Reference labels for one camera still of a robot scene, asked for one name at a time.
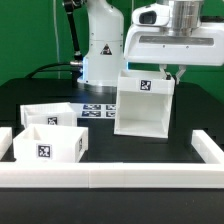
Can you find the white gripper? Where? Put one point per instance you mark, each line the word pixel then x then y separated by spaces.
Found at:
pixel 204 47

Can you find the white drawer cabinet frame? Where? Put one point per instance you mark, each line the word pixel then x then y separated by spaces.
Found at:
pixel 143 103

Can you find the white front drawer box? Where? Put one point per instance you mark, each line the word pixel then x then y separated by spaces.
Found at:
pixel 50 143

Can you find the white drawer box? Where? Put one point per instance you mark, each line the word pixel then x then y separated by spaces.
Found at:
pixel 50 114
pixel 50 143

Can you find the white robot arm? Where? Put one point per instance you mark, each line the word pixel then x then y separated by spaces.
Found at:
pixel 167 32

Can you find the white rear drawer box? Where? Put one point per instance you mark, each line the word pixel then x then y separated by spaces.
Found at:
pixel 50 114

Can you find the white marker tag sheet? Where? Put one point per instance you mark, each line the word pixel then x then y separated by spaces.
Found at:
pixel 98 111

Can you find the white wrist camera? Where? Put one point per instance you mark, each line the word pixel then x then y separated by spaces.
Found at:
pixel 151 15

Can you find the white right fence rail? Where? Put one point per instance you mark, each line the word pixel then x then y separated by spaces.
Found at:
pixel 208 150

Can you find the white fence rail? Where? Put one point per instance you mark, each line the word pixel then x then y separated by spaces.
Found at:
pixel 110 175
pixel 5 140
pixel 208 150

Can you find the white front fence rail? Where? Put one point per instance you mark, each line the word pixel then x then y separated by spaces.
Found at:
pixel 110 175

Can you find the white left fence rail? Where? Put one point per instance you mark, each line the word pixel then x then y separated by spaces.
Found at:
pixel 5 140

